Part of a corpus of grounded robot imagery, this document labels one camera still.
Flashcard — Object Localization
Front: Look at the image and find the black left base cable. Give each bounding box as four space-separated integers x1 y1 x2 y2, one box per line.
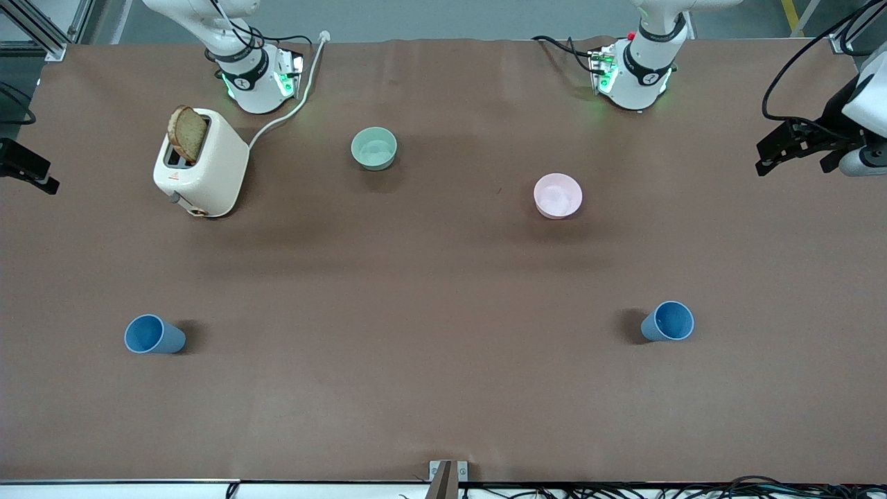
532 35 598 73

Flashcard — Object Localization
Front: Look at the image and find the white table edge rail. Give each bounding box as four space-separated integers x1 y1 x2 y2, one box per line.
0 479 887 499

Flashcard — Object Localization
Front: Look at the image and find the black base cable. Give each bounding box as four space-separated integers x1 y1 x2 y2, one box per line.
532 35 598 73
207 0 314 64

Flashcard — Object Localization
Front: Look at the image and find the black cable bundle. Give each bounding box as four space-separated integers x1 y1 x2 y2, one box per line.
457 475 887 499

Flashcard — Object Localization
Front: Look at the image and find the blue plastic cup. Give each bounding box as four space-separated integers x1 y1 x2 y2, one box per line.
640 300 695 342
124 314 187 355

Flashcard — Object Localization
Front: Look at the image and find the white toaster power cable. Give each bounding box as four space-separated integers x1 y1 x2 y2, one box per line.
247 30 331 150

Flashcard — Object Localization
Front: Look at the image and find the mint green bowl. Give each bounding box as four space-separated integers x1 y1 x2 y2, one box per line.
350 126 398 171

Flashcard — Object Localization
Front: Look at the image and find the black right base cable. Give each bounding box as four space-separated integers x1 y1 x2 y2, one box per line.
207 0 314 64

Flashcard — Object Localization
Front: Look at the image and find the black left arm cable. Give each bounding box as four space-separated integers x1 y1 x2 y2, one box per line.
762 0 887 124

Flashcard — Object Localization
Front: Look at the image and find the metal table edge bracket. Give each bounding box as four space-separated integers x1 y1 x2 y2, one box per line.
428 460 469 499

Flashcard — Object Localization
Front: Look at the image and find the cream white toaster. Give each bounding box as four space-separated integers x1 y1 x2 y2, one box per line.
152 107 250 218

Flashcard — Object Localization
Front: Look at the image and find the pink bowl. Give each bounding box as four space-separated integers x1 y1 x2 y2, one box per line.
533 173 583 220

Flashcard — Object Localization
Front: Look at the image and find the aluminium frame profile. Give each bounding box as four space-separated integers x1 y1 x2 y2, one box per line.
0 0 94 62

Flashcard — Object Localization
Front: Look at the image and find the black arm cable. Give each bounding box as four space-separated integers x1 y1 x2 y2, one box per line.
762 0 887 124
0 82 37 127

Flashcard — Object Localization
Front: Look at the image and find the brown bread slice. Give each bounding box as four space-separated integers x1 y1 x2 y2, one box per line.
167 105 209 165

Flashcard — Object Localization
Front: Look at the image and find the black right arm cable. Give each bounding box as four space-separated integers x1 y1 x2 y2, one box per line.
0 82 37 127

